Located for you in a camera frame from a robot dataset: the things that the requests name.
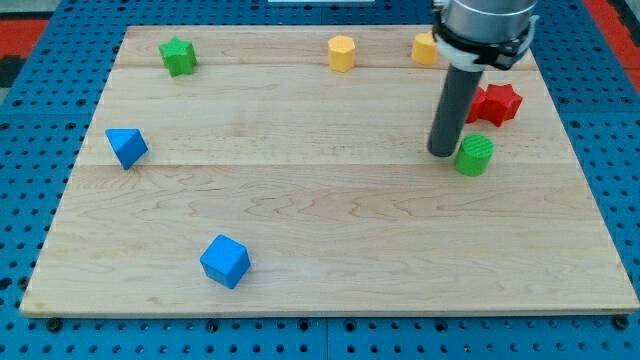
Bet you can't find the green cylinder block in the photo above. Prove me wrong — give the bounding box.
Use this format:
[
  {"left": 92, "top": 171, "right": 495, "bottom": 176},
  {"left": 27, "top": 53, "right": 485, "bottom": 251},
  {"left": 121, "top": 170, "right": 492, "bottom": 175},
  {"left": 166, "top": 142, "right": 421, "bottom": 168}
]
[{"left": 454, "top": 133, "right": 495, "bottom": 177}]

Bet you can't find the yellow block near arm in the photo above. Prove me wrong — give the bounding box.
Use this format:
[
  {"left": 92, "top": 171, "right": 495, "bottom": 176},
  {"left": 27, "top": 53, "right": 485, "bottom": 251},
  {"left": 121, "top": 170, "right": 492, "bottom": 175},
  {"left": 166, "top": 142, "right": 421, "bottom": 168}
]
[{"left": 411, "top": 31, "right": 438, "bottom": 65}]

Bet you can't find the green star block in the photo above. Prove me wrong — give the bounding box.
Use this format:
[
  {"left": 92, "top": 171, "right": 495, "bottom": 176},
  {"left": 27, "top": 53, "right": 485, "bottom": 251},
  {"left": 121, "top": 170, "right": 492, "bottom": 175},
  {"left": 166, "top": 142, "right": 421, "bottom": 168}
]
[{"left": 158, "top": 37, "right": 197, "bottom": 77}]

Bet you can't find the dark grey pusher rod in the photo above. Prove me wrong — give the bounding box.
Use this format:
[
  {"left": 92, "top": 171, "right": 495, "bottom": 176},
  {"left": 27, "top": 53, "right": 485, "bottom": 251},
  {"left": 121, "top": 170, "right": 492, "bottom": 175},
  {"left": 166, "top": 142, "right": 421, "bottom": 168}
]
[{"left": 427, "top": 65, "right": 483, "bottom": 158}]

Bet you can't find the yellow hexagon block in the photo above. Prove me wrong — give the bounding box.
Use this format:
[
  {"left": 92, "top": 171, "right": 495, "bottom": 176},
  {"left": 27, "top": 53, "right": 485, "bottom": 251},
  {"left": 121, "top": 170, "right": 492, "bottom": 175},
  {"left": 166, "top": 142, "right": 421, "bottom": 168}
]
[{"left": 327, "top": 35, "right": 356, "bottom": 72}]

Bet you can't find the blue triangle block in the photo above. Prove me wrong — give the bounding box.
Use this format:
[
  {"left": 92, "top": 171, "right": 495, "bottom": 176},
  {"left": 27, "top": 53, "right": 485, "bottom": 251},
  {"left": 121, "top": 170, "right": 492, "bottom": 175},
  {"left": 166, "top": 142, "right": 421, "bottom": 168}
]
[{"left": 105, "top": 128, "right": 148, "bottom": 170}]

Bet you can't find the blue cube block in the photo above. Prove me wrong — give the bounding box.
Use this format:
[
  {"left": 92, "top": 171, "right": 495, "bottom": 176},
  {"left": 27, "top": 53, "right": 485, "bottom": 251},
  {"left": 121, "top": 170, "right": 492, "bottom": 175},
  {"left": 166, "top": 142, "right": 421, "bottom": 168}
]
[{"left": 200, "top": 234, "right": 251, "bottom": 289}]

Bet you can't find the wooden board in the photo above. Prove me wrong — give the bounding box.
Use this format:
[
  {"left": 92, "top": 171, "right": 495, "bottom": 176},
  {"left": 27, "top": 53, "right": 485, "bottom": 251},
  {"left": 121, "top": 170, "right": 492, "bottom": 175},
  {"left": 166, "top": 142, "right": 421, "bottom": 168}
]
[{"left": 20, "top": 26, "right": 639, "bottom": 319}]

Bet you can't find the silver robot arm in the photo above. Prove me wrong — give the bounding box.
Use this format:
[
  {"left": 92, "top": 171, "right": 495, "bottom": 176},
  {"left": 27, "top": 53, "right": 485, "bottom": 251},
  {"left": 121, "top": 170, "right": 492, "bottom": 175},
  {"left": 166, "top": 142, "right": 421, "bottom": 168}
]
[{"left": 432, "top": 0, "right": 538, "bottom": 72}]

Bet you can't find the red block behind rod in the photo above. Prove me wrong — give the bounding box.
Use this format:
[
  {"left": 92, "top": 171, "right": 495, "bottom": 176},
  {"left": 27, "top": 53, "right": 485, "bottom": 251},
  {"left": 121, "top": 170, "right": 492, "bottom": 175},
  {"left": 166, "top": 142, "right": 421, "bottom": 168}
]
[{"left": 465, "top": 87, "right": 486, "bottom": 124}]

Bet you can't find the red star block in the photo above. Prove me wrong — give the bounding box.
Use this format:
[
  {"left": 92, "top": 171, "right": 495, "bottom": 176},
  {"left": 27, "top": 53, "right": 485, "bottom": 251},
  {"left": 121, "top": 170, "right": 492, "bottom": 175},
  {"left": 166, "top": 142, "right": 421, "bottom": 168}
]
[{"left": 479, "top": 84, "right": 523, "bottom": 127}]

